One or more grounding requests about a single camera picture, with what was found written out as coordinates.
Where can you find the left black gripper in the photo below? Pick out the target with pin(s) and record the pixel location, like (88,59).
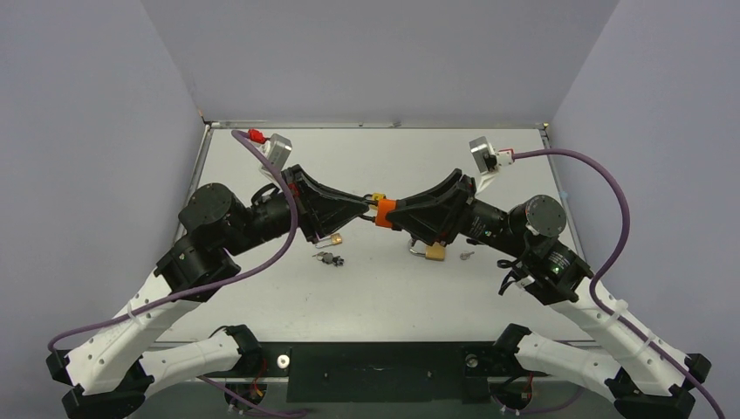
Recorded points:
(323,208)

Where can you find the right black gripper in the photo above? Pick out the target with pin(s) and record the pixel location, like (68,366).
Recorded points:
(458,206)

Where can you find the large brass padlock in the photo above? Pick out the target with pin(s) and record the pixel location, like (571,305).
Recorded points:
(433,252)

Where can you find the orange black padlock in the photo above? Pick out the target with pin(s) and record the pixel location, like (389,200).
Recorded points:
(383,208)

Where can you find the small brass padlock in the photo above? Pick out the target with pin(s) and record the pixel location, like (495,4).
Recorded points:
(329,241)

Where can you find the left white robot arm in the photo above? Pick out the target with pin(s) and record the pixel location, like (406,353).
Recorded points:
(116,370)

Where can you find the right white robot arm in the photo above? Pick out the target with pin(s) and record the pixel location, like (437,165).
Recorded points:
(641,375)

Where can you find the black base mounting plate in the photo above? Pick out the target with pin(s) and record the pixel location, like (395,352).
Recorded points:
(382,371)

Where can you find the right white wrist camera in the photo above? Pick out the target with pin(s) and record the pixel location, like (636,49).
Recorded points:
(489,161)

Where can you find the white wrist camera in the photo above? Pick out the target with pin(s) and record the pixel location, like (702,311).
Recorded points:
(489,161)
(276,149)

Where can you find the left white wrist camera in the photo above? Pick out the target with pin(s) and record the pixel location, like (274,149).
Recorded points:
(276,149)

